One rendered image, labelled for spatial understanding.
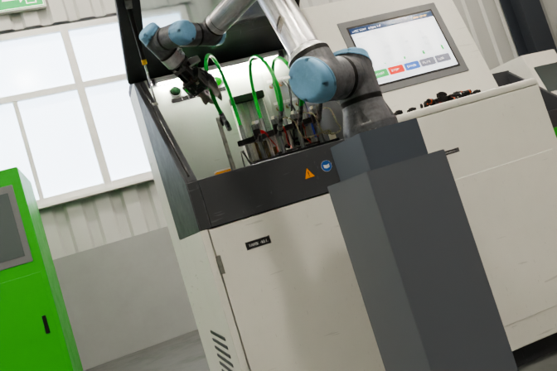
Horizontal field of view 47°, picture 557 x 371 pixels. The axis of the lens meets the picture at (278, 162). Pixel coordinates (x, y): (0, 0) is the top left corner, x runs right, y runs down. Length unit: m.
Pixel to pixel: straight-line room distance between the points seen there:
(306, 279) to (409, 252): 0.60
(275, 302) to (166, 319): 4.13
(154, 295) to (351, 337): 4.13
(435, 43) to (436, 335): 1.49
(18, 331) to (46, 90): 2.51
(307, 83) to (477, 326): 0.74
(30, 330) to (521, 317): 3.21
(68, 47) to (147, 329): 2.72
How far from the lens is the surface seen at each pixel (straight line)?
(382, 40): 2.75
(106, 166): 6.22
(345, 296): 2.19
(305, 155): 2.18
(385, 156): 1.67
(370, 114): 1.71
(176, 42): 2.06
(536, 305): 2.54
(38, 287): 4.66
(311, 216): 2.16
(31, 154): 6.23
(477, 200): 2.43
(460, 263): 1.71
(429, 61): 2.78
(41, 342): 4.68
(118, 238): 6.17
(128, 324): 6.16
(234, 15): 2.06
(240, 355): 2.11
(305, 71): 1.63
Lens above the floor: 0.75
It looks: 5 degrees up
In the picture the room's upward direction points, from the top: 17 degrees counter-clockwise
